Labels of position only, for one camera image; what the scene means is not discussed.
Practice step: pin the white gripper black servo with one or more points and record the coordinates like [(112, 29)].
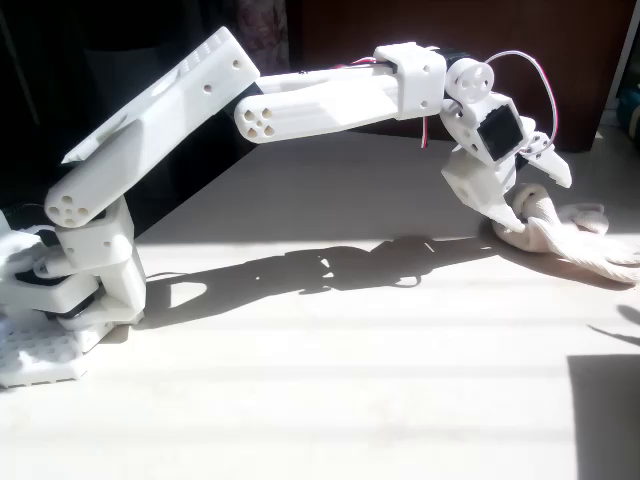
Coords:
[(487, 192)]

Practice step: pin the white ribbed cloth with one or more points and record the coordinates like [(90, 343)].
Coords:
[(565, 240)]

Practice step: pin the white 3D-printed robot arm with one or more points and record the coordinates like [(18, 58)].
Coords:
[(325, 100)]

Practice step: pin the dark brown wooden cabinet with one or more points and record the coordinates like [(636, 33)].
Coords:
[(350, 40)]

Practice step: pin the dark brown box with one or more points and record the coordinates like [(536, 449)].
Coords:
[(610, 425)]

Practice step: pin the floral patterned curtain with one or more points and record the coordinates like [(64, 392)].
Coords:
[(262, 30)]

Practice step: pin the white frame post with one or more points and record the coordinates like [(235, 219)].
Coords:
[(627, 40)]

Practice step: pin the white perforated base plate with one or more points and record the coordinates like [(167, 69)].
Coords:
[(40, 360)]

